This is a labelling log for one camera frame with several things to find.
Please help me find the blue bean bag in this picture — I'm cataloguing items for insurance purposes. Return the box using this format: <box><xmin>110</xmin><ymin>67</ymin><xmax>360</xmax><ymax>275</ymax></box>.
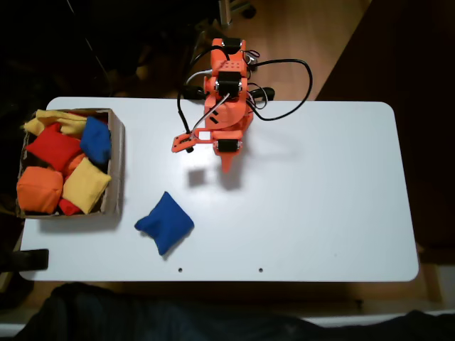
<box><xmin>134</xmin><ymin>191</ymin><xmax>196</xmax><ymax>256</ymax></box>
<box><xmin>80</xmin><ymin>116</ymin><xmax>113</xmax><ymax>166</ymax></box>

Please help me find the cardboard box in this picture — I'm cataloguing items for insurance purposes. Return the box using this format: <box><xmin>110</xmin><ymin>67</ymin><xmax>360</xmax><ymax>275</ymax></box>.
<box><xmin>16</xmin><ymin>108</ymin><xmax>126</xmax><ymax>220</ymax></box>

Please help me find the yellow bean bag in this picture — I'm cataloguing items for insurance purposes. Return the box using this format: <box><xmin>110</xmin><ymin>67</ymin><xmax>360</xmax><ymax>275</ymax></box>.
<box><xmin>62</xmin><ymin>156</ymin><xmax>112</xmax><ymax>215</ymax></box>
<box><xmin>21</xmin><ymin>109</ymin><xmax>88</xmax><ymax>139</ymax></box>

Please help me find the orange bean bag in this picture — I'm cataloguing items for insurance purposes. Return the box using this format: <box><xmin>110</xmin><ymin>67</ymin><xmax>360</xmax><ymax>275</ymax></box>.
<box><xmin>63</xmin><ymin>152</ymin><xmax>86</xmax><ymax>178</ymax></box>
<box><xmin>16</xmin><ymin>166</ymin><xmax>65</xmax><ymax>215</ymax></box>

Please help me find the red bean bag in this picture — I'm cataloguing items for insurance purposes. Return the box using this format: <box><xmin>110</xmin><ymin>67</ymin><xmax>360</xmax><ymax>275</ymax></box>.
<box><xmin>58</xmin><ymin>197</ymin><xmax>83</xmax><ymax>216</ymax></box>
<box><xmin>25</xmin><ymin>122</ymin><xmax>83</xmax><ymax>172</ymax></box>

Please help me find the black table clamp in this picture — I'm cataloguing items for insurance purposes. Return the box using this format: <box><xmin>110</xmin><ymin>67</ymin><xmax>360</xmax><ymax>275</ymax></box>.
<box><xmin>248</xmin><ymin>86</ymin><xmax>277</xmax><ymax>107</ymax></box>
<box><xmin>183</xmin><ymin>84</ymin><xmax>208</xmax><ymax>100</ymax></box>

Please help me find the office chair base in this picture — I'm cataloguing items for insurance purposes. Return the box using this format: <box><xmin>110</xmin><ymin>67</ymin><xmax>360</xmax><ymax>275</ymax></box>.
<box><xmin>191</xmin><ymin>0</ymin><xmax>257</xmax><ymax>36</ymax></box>

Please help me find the orange bracket with camera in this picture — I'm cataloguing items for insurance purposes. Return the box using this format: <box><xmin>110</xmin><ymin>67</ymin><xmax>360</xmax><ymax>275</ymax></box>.
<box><xmin>173</xmin><ymin>129</ymin><xmax>214</xmax><ymax>154</ymax></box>

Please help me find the white cable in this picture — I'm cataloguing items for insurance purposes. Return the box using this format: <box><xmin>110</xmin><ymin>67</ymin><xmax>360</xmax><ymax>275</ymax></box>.
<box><xmin>184</xmin><ymin>69</ymin><xmax>214</xmax><ymax>86</ymax></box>

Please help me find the long black cable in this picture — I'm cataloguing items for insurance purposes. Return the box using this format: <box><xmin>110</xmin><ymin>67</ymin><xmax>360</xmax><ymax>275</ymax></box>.
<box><xmin>245</xmin><ymin>58</ymin><xmax>314</xmax><ymax>121</ymax></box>

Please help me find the black camera stand clamp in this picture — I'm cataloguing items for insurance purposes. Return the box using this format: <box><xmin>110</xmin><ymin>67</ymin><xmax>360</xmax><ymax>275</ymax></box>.
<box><xmin>0</xmin><ymin>248</ymin><xmax>50</xmax><ymax>274</ymax></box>

